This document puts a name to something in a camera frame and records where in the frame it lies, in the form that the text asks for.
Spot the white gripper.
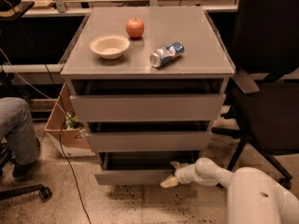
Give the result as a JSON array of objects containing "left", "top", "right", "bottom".
[{"left": 160, "top": 161, "right": 195, "bottom": 189}]

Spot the grey bottom drawer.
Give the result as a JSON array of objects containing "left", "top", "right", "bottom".
[{"left": 95, "top": 150, "right": 199, "bottom": 185}]

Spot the grey drawer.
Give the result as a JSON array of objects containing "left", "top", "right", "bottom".
[
  {"left": 95, "top": 150, "right": 199, "bottom": 185},
  {"left": 70, "top": 94, "right": 225, "bottom": 122},
  {"left": 86, "top": 132, "right": 211, "bottom": 152}
]

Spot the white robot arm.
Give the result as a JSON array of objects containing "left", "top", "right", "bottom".
[{"left": 161, "top": 158, "right": 299, "bottom": 224}]

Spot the grey middle drawer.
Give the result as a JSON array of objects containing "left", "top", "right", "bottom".
[{"left": 86, "top": 132, "right": 211, "bottom": 152}]

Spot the grey top drawer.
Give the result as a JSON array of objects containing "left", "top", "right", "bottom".
[{"left": 70, "top": 94, "right": 225, "bottom": 122}]

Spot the grey drawer cabinet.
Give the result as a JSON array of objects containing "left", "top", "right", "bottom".
[{"left": 60, "top": 6, "right": 236, "bottom": 173}]

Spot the cardboard box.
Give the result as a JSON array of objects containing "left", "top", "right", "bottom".
[{"left": 45, "top": 83, "right": 94, "bottom": 157}]

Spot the green item in box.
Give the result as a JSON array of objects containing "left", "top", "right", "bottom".
[{"left": 64, "top": 111, "right": 78, "bottom": 130}]

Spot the crushed blue soda can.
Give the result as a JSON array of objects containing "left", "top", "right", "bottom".
[{"left": 149, "top": 41, "right": 185, "bottom": 68}]

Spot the black chair base left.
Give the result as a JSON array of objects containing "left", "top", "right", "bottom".
[{"left": 0, "top": 143, "right": 52, "bottom": 201}]

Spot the white paper bowl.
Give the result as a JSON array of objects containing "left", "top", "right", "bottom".
[{"left": 90, "top": 35, "right": 130, "bottom": 60}]

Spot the black shoe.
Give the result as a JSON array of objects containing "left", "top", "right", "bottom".
[{"left": 11, "top": 137, "right": 42, "bottom": 180}]

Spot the red apple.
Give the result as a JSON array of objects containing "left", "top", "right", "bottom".
[{"left": 125, "top": 18, "right": 145, "bottom": 38}]

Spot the black office chair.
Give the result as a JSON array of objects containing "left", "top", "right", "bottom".
[{"left": 212, "top": 0, "right": 299, "bottom": 189}]

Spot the person leg in jeans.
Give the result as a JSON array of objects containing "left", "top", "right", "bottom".
[{"left": 0, "top": 97, "right": 38, "bottom": 165}]

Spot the white cable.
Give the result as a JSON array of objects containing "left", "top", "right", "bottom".
[{"left": 0, "top": 48, "right": 71, "bottom": 119}]

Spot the black floor cable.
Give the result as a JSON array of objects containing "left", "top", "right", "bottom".
[{"left": 1, "top": 0, "right": 93, "bottom": 224}]

